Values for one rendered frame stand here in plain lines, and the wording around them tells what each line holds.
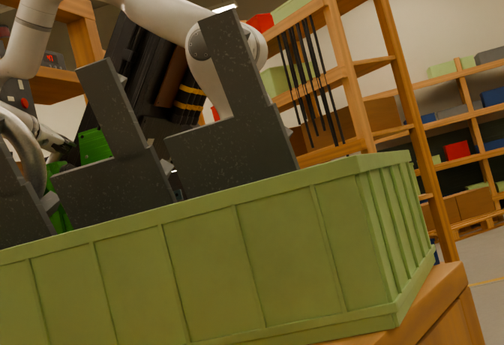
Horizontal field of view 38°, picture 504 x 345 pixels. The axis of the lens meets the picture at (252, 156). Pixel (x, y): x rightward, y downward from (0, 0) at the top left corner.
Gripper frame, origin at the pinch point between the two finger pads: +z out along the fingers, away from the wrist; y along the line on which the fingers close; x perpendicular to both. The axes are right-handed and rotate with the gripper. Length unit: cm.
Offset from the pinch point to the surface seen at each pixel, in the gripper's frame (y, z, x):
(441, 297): -120, -77, -25
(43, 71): 32.3, 13.4, -13.6
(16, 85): 26.7, 0.9, -6.2
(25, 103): 23.0, 3.8, -3.1
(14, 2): 71, 24, -27
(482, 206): 2, 738, -137
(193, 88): -8.5, 28.6, -35.5
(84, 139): -0.4, 7.2, -4.4
